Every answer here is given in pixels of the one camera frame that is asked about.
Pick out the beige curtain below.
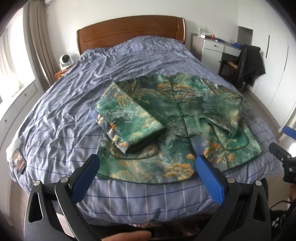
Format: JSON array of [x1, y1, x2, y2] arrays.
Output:
[[23, 0, 61, 88]]

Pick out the wooden headboard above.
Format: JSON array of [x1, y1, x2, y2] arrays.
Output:
[[76, 16, 187, 56]]

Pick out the green printed jacket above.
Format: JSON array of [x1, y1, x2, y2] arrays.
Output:
[[93, 73, 263, 185]]

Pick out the white wardrobe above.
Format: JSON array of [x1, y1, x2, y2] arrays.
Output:
[[237, 0, 296, 141]]

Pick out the white desk with drawers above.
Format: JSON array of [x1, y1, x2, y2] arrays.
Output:
[[191, 32, 246, 75]]

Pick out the white low cabinet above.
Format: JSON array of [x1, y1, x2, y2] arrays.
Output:
[[0, 81, 39, 141]]

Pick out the wooden chair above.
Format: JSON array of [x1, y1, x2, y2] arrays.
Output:
[[218, 59, 239, 77]]

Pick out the wooden nightstand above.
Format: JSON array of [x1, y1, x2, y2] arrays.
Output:
[[54, 68, 73, 81]]

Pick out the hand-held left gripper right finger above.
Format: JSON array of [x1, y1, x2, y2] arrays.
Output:
[[195, 154, 272, 241]]

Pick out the black smartphone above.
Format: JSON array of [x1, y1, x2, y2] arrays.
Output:
[[11, 149, 27, 174]]

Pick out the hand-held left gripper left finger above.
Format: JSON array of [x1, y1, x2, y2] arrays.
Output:
[[24, 153, 101, 241]]

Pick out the white round fan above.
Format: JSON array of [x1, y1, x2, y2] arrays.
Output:
[[59, 54, 76, 69]]

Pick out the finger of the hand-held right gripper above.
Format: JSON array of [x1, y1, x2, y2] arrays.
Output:
[[283, 126, 296, 141]]

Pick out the person's left hand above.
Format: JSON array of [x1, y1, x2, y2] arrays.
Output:
[[99, 229, 153, 241]]

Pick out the bright window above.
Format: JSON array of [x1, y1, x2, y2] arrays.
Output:
[[0, 25, 36, 99]]

